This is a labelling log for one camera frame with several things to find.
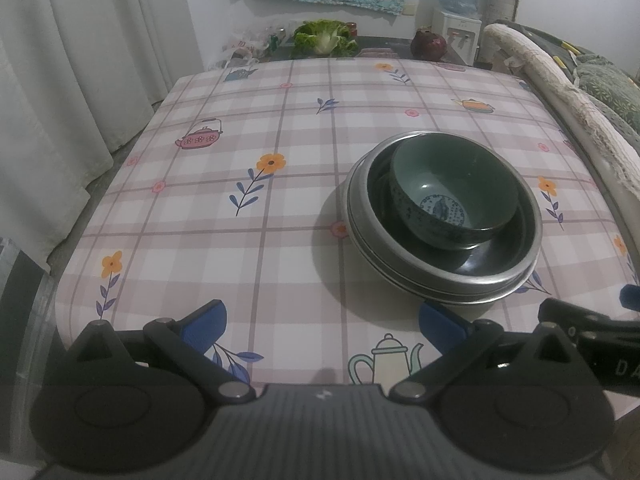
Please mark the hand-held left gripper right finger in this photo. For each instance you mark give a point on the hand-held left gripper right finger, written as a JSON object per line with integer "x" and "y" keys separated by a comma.
{"x": 440, "y": 326}

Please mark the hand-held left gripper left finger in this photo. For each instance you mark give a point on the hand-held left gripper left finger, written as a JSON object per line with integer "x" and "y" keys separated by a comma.
{"x": 205, "y": 326}

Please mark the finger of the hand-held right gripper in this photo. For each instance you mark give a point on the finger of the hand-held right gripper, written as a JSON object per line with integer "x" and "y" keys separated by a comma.
{"x": 595, "y": 327}
{"x": 631, "y": 297}

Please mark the steel bowl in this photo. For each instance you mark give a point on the steel bowl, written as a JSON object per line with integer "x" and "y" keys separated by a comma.
{"x": 520, "y": 240}
{"x": 356, "y": 210}

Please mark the green ceramic bowl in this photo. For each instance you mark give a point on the green ceramic bowl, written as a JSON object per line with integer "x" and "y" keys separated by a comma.
{"x": 450, "y": 175}

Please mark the checked printed tablecloth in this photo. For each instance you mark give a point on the checked printed tablecloth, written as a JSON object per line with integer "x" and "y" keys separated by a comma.
{"x": 300, "y": 260}

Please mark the green floral pillow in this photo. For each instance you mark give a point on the green floral pillow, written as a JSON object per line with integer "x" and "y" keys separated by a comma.
{"x": 610, "y": 85}

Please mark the yellow small item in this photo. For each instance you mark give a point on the yellow small item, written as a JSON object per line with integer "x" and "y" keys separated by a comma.
{"x": 568, "y": 47}

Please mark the red cabbage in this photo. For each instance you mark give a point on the red cabbage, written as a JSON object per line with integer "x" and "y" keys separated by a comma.
{"x": 429, "y": 45}

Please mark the white plastic bag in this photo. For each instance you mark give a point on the white plastic bag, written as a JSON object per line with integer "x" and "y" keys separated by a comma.
{"x": 245, "y": 47}

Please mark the white water dispenser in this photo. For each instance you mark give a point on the white water dispenser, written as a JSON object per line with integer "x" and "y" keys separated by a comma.
{"x": 457, "y": 35}

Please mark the grey curtain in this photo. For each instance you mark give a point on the grey curtain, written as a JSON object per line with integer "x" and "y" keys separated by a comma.
{"x": 75, "y": 60}

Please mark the red jar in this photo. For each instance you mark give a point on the red jar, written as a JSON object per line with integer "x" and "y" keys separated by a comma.
{"x": 351, "y": 29}

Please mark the green lettuce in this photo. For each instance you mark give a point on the green lettuce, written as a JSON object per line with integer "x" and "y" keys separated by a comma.
{"x": 325, "y": 37}

